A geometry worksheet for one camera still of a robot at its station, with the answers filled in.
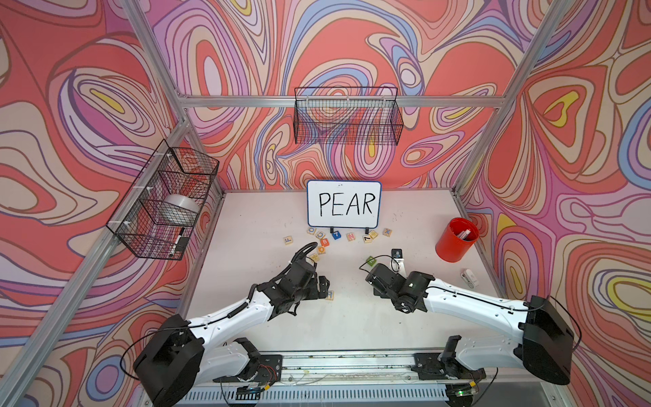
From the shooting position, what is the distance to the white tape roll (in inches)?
27.7

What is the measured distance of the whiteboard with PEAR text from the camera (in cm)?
99

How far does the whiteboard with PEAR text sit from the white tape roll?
426 mm
